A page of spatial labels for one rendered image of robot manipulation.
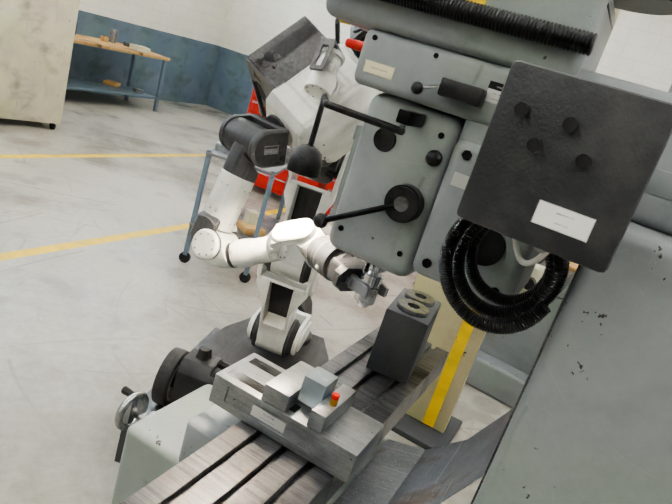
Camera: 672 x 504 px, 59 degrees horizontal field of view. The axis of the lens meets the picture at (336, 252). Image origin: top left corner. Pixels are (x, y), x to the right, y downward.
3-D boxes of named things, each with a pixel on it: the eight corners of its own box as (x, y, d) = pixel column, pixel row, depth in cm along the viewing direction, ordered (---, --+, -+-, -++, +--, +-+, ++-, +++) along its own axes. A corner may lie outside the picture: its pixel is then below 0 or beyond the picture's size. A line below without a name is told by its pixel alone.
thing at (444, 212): (406, 271, 110) (455, 135, 103) (443, 252, 132) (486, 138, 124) (504, 315, 103) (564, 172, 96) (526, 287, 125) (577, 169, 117)
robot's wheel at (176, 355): (172, 384, 218) (184, 337, 212) (184, 389, 218) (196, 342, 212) (145, 412, 199) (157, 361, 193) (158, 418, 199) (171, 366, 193)
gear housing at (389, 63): (348, 80, 110) (365, 25, 107) (395, 92, 131) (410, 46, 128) (523, 138, 98) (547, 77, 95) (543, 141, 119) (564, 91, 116)
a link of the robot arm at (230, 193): (174, 244, 151) (211, 163, 148) (204, 246, 163) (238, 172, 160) (208, 265, 147) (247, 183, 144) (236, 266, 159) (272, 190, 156)
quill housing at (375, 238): (320, 245, 120) (368, 87, 110) (361, 233, 138) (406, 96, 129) (404, 284, 113) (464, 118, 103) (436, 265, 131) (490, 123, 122)
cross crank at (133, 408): (100, 428, 164) (107, 392, 160) (132, 412, 174) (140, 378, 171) (142, 458, 158) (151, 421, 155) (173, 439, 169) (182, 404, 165)
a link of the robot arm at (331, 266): (344, 260, 125) (312, 237, 133) (330, 301, 128) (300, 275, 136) (386, 261, 133) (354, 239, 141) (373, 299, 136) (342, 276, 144)
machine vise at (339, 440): (207, 400, 129) (219, 356, 126) (247, 377, 143) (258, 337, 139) (346, 485, 117) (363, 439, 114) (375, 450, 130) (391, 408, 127)
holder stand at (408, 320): (365, 367, 165) (387, 303, 159) (384, 340, 185) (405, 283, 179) (405, 385, 162) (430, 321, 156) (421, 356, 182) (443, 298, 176)
